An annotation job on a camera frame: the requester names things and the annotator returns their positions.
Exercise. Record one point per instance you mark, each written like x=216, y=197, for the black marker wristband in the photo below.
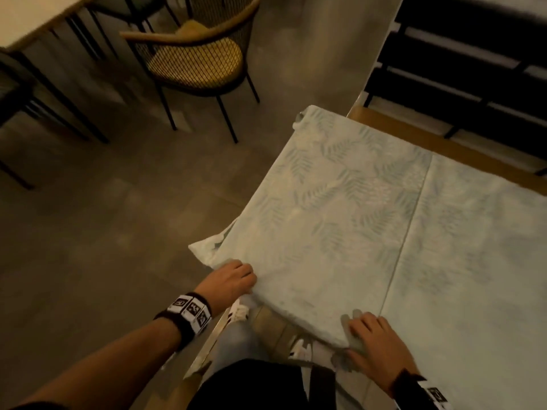
x=186, y=315
x=421, y=390

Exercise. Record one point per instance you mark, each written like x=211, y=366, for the black slatted bench backrest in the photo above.
x=470, y=51

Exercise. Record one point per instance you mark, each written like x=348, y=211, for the person's left forearm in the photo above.
x=107, y=367

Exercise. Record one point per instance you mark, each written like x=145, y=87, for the rattan chair with black legs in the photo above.
x=201, y=59

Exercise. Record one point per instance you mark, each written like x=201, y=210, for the pale leaf-print tablecloth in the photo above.
x=363, y=217

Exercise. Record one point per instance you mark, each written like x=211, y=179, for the person's black shirt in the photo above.
x=256, y=388

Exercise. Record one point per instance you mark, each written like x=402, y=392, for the dark metal frame chair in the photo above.
x=13, y=93

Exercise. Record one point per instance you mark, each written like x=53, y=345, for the person's right hand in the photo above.
x=380, y=350

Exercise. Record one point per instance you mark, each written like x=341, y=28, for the person's blue jeans leg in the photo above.
x=243, y=341

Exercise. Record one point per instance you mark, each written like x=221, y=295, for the light wooden dining table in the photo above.
x=25, y=17

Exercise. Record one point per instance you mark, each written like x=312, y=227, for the person's left hand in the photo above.
x=226, y=283

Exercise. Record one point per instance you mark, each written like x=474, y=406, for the person's white sneaker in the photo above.
x=239, y=311
x=301, y=347

